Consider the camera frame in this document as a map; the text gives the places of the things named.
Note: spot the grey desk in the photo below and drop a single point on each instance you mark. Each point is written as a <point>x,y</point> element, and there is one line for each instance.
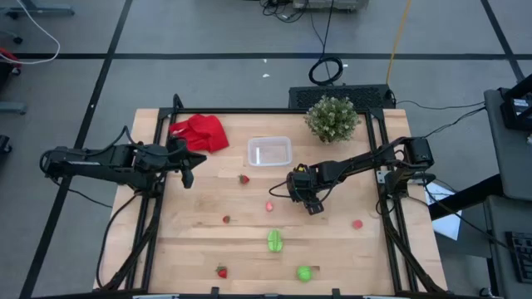
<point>511,166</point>

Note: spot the potted green plant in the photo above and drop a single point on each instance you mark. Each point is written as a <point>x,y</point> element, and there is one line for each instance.
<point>332,119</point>

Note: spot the round green toy fruit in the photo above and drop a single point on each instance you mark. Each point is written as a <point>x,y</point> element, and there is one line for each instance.
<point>304,274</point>

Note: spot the grey furniture foot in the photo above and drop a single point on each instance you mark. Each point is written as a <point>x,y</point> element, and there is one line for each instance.
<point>12,108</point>

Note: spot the black metal table frame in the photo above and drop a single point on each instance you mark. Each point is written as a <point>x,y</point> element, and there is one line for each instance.
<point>270,111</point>

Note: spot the grey floor device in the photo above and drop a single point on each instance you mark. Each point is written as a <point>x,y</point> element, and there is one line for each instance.
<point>328,4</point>

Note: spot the green toy starfruit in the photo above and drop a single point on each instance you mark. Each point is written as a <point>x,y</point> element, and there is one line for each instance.
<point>275,241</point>

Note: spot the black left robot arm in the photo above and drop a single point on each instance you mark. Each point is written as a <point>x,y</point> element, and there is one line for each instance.
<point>104,164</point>

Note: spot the black desk device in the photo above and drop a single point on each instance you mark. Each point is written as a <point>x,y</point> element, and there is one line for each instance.
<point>515,112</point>

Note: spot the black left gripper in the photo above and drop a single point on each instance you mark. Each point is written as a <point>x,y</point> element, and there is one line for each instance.
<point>172,160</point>

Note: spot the white paper sheet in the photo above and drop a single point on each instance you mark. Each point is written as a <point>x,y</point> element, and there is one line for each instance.
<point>446,224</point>

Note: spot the black table-edge clamp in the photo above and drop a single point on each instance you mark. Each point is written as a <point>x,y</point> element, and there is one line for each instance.
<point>336,292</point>
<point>214,292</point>

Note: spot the black perforated box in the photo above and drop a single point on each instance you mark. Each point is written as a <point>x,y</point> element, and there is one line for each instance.
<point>299,97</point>

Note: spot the black keyboard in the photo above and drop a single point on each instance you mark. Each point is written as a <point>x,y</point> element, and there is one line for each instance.
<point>519,253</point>

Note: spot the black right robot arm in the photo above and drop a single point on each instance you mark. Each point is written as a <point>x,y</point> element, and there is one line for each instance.
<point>361,162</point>

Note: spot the black caster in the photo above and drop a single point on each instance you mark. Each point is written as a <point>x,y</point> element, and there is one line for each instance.
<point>4,144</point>

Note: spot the grey furniture base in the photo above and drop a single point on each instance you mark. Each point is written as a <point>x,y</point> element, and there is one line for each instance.
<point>41,9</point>

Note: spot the pink toy peach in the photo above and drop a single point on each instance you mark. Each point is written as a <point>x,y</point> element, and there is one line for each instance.
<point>269,206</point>

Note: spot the red-pink toy fruit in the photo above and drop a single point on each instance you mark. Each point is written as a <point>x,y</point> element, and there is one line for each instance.
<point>357,224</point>

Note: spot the clear plastic tupperware container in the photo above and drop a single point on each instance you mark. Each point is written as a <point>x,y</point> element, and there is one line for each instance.
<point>270,151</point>

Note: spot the red floor object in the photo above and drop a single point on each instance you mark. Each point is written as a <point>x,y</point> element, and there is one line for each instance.
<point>6,56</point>

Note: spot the crumpled red cloth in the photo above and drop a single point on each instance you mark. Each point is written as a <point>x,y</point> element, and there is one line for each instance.
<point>201,133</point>

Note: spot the black desk beam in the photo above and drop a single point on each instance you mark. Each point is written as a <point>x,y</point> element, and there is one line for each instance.
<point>465,199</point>

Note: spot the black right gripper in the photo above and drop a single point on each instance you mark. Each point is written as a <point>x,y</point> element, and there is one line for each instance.
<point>305,184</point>

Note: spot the red toy strawberry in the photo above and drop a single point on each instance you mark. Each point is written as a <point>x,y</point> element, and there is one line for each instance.
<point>222,273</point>
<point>226,219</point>
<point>244,179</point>

